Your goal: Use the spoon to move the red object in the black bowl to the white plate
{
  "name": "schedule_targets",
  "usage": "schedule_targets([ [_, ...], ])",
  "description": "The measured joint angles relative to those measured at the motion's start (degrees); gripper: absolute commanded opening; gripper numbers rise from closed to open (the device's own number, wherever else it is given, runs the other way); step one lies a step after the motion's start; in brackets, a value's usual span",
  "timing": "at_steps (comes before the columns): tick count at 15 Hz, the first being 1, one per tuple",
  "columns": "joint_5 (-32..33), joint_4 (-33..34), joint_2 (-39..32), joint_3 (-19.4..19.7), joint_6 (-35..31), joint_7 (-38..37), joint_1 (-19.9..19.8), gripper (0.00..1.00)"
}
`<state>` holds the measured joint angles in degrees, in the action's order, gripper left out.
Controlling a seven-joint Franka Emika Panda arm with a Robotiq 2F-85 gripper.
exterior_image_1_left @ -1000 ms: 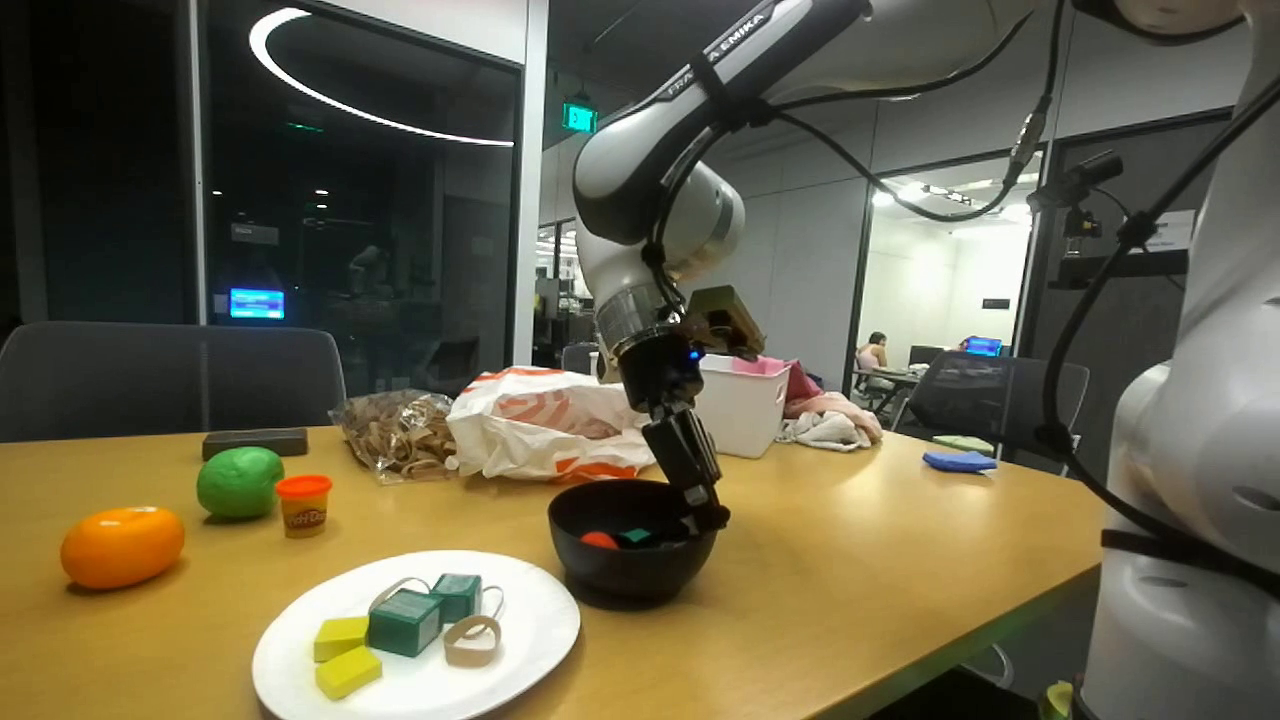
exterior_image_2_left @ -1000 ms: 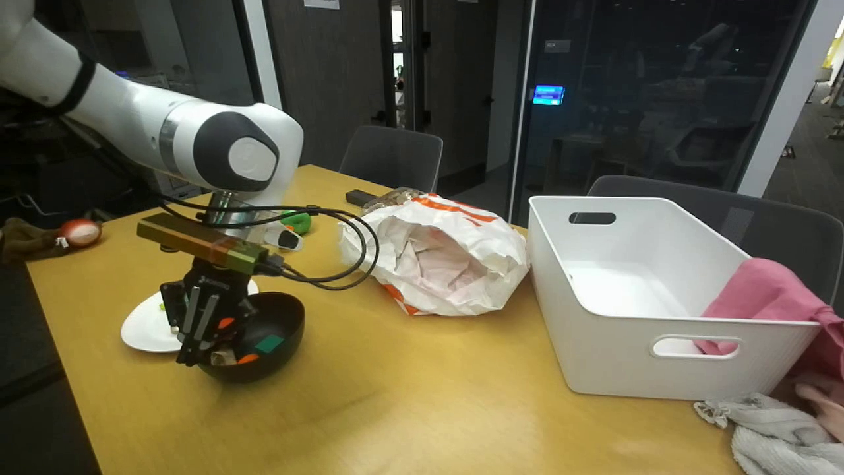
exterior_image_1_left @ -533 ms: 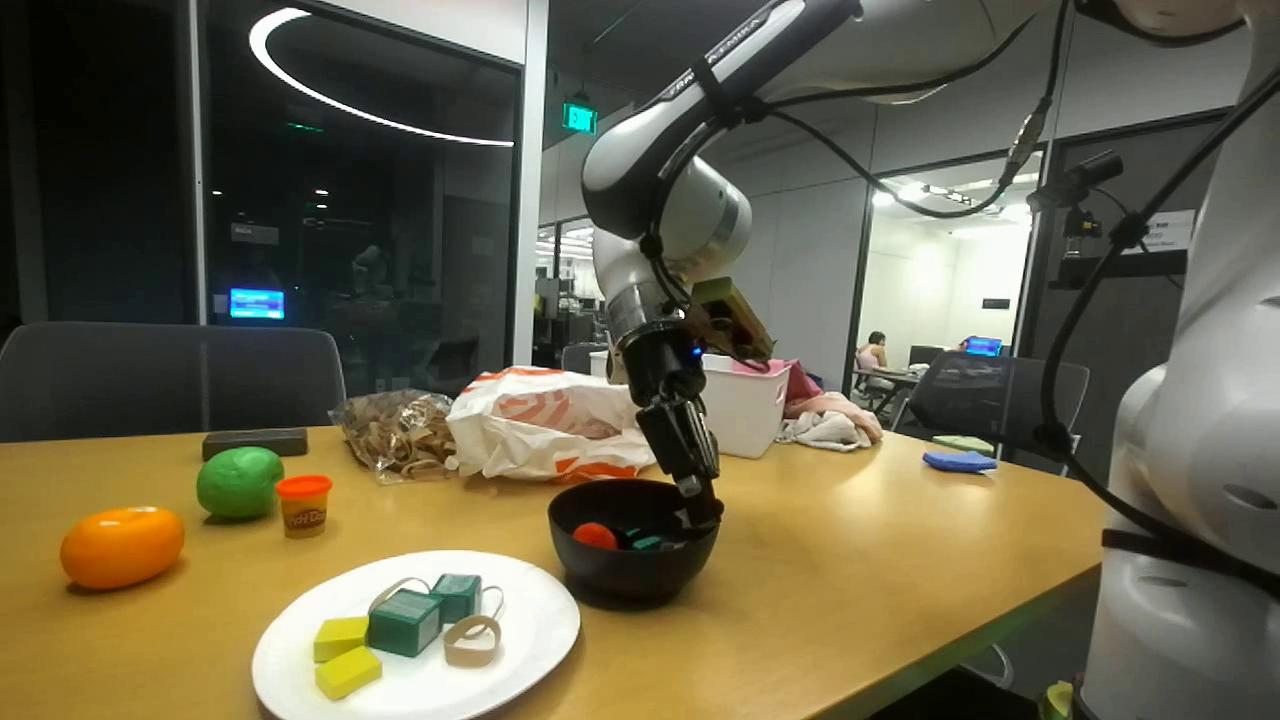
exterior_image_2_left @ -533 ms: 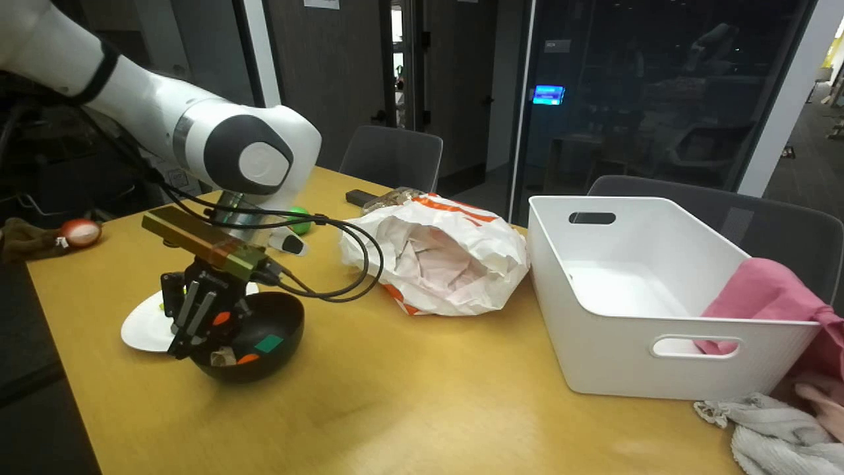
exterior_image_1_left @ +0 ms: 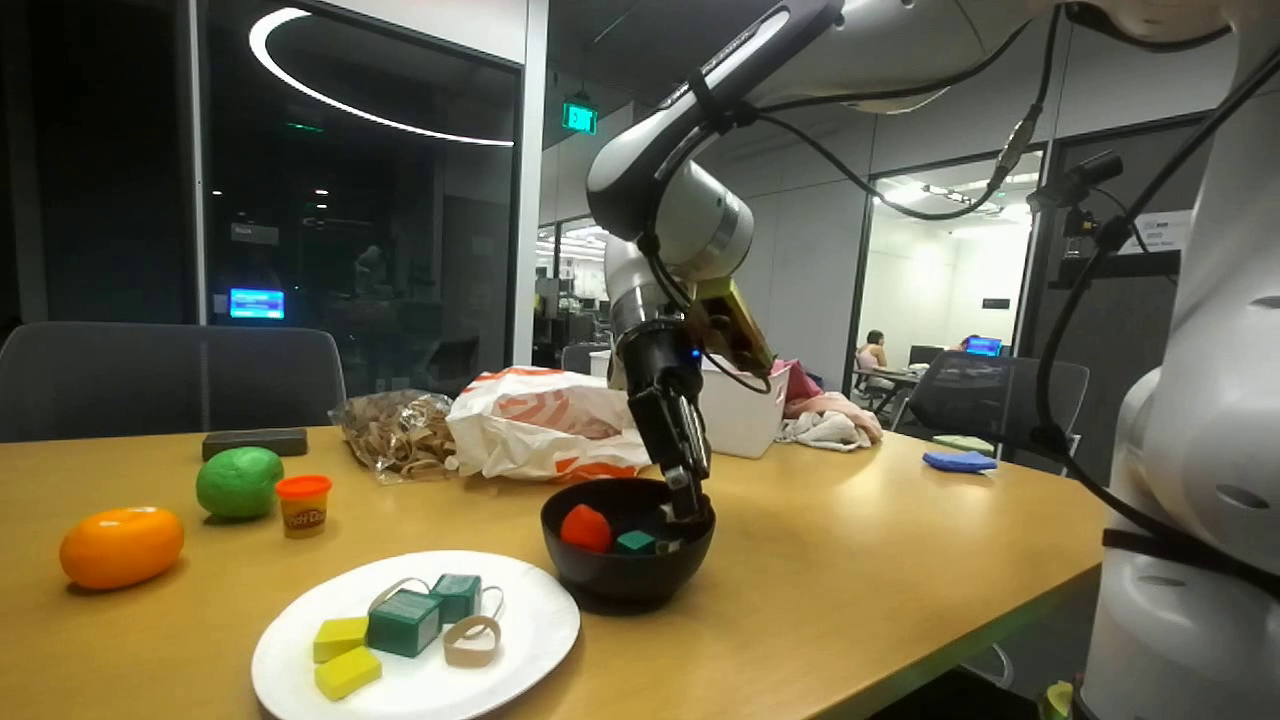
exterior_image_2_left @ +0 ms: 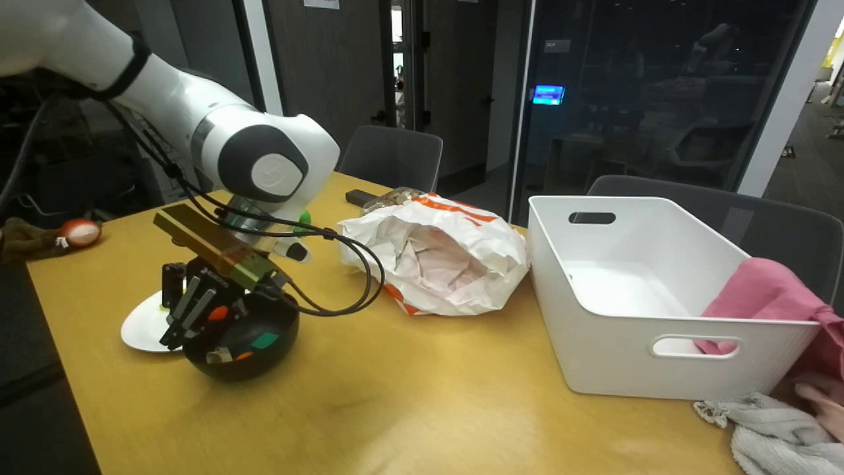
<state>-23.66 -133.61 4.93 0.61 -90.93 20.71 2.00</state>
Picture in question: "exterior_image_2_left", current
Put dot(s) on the white and orange paper bag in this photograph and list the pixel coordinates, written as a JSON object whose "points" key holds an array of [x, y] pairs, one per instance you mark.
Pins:
{"points": [[439, 254]]}

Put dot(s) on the small green object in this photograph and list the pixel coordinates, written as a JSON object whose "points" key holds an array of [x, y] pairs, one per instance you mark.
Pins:
{"points": [[305, 215]]}

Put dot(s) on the blue lit wall display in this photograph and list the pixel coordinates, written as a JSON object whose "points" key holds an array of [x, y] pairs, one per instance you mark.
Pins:
{"points": [[549, 96]]}

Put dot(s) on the brown object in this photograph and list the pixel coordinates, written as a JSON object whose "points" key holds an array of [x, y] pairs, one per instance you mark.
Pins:
{"points": [[28, 235]]}

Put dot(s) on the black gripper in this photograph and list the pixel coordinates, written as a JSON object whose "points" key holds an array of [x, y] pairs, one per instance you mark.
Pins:
{"points": [[251, 289]]}

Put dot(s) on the small red object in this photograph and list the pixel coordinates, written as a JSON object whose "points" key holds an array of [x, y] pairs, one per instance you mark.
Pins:
{"points": [[244, 357]]}

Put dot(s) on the black bowl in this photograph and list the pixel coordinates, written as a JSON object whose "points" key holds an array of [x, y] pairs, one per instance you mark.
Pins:
{"points": [[253, 360]]}

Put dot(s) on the black remote control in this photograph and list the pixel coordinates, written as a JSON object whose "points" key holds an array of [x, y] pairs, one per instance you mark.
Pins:
{"points": [[359, 198]]}

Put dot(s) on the white plastic bin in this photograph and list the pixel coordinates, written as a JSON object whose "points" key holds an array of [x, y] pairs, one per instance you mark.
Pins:
{"points": [[633, 298]]}

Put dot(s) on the white plate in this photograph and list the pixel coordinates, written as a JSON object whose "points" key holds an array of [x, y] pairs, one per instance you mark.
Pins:
{"points": [[145, 328]]}

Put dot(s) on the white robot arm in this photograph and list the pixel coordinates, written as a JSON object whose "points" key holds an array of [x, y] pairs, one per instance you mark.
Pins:
{"points": [[193, 115]]}

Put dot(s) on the pink cloth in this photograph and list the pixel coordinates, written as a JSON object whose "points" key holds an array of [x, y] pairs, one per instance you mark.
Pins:
{"points": [[773, 293]]}

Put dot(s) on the red and white round object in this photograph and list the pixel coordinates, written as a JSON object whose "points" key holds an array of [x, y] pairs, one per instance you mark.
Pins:
{"points": [[80, 232]]}

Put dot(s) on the grey towel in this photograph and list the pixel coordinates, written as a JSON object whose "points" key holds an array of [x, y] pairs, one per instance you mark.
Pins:
{"points": [[773, 435]]}

